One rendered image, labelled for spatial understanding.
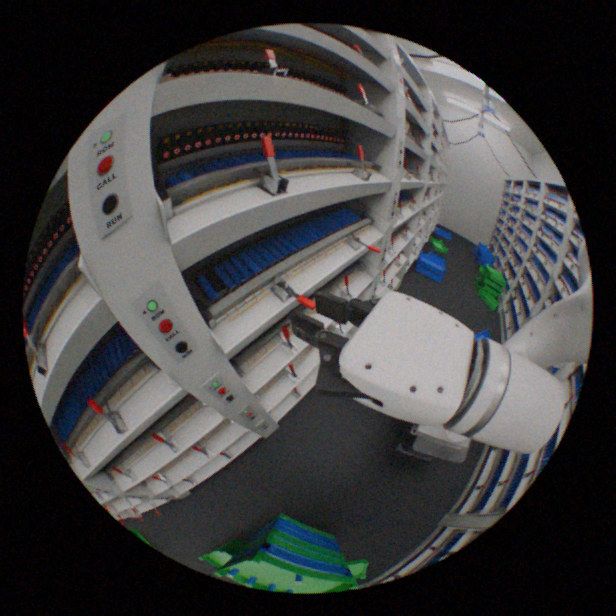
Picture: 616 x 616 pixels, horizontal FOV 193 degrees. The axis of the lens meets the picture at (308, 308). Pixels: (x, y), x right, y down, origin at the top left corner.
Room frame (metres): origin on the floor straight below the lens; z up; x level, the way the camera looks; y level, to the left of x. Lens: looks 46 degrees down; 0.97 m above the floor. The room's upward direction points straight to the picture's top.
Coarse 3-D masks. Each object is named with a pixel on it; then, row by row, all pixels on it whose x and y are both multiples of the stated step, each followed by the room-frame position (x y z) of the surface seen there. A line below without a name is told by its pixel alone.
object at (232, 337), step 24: (360, 216) 0.67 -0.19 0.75; (360, 240) 0.52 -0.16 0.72; (216, 264) 0.32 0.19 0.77; (312, 264) 0.37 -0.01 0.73; (336, 264) 0.39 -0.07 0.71; (192, 288) 0.26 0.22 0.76; (312, 288) 0.32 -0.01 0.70; (264, 312) 0.24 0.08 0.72; (216, 336) 0.17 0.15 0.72; (240, 336) 0.18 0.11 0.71
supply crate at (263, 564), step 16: (240, 560) -0.42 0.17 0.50; (256, 560) -0.36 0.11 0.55; (272, 560) -0.38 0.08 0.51; (240, 576) -0.55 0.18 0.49; (256, 576) -0.53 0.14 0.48; (272, 576) -0.51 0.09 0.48; (288, 576) -0.49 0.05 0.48; (304, 576) -0.44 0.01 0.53; (320, 576) -0.46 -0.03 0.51; (336, 576) -0.49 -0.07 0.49; (304, 592) -0.63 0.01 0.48; (320, 592) -0.64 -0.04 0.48
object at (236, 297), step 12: (348, 228) 0.52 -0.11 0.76; (360, 228) 0.56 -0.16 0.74; (324, 240) 0.43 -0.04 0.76; (336, 240) 0.46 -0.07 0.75; (300, 252) 0.37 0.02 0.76; (312, 252) 0.38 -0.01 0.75; (324, 252) 0.41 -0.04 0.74; (288, 264) 0.33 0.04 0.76; (264, 276) 0.29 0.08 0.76; (276, 276) 0.30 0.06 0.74; (288, 276) 0.31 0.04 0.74; (240, 288) 0.25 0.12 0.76; (252, 288) 0.26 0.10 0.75; (228, 300) 0.23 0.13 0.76; (240, 300) 0.24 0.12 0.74; (216, 312) 0.20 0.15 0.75; (240, 312) 0.22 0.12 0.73
